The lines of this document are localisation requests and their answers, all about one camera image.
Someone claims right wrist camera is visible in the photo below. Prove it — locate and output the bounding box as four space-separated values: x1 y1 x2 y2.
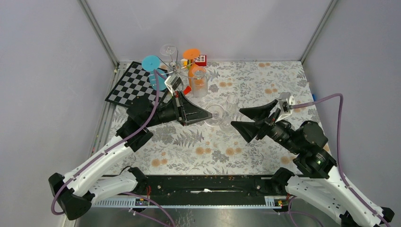
276 92 295 122

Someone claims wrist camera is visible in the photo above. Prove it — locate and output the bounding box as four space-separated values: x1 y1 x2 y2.
276 92 295 122
164 74 183 95

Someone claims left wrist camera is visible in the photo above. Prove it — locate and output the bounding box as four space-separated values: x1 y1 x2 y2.
164 74 183 95

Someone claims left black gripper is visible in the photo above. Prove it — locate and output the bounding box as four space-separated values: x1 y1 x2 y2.
144 90 213 128

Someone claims clear wine glass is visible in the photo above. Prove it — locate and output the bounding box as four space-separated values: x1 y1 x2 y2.
160 44 179 72
205 104 226 127
220 95 239 132

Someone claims purple cable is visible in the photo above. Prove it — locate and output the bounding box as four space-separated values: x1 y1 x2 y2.
291 93 392 227
51 69 167 216

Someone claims chrome wine glass rack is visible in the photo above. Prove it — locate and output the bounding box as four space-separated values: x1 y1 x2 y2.
158 45 200 94

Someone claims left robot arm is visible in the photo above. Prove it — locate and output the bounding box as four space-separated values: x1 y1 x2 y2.
48 92 212 220

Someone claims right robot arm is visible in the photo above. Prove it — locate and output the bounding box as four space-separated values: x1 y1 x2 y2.
231 97 394 227

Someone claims floral tablecloth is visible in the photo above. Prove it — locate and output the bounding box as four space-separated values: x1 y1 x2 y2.
107 61 313 175

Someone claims orange wine glass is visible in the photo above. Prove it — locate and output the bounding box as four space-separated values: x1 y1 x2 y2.
183 48 207 85

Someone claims blue wine glass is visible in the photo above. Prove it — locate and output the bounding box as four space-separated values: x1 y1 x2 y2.
149 69 170 92
141 55 161 71

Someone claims black white checkerboard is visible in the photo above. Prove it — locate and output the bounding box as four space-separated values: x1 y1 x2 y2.
105 61 157 107

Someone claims red curved block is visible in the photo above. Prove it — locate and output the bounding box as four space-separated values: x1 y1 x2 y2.
183 86 192 95

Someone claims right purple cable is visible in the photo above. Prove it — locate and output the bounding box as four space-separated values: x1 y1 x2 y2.
291 93 392 227

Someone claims red white block toy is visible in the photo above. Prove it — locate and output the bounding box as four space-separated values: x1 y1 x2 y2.
181 55 207 69

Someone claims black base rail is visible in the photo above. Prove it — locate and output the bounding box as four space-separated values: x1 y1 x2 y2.
128 175 292 207

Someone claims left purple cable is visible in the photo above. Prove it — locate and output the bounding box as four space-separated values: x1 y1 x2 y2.
51 69 167 216

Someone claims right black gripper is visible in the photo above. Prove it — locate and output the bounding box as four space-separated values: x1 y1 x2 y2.
230 99 302 154

